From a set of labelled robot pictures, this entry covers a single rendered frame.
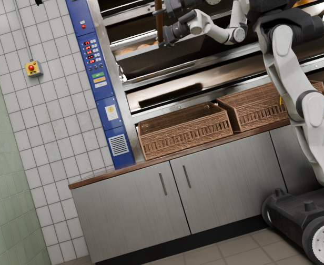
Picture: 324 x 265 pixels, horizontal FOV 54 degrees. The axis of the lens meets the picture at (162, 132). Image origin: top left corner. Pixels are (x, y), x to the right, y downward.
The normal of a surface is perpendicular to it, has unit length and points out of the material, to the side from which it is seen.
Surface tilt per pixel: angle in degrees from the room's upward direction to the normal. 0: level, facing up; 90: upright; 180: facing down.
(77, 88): 90
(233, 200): 90
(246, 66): 70
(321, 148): 90
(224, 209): 90
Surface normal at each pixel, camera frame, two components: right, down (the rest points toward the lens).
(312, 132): 0.01, 0.40
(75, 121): -0.02, -0.02
